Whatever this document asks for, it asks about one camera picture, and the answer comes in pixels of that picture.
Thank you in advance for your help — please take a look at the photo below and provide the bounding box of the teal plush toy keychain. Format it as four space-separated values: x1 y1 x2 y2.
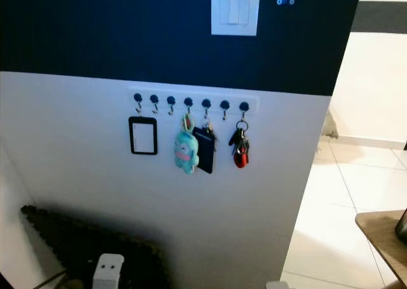
174 114 200 174

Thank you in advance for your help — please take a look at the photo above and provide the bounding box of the black badge card holder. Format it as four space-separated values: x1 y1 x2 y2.
128 116 158 156

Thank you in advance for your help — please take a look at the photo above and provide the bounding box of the dark foam puzzle mat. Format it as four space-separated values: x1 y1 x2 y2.
20 204 171 289

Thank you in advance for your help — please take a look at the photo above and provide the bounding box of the dark blue card wallet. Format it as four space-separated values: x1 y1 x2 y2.
193 122 216 174

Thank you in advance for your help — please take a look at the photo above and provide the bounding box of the black and red key bunch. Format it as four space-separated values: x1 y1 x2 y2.
229 120 250 169

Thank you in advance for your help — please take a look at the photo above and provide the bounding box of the grey bag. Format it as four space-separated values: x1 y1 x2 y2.
320 111 339 140

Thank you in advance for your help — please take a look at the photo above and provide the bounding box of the wooden table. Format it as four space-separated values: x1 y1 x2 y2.
355 211 407 288

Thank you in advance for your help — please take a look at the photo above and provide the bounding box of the white wall hook rail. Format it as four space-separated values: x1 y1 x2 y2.
128 87 259 115

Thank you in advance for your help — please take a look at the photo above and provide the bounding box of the white light switch plate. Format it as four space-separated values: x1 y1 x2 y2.
211 0 262 36

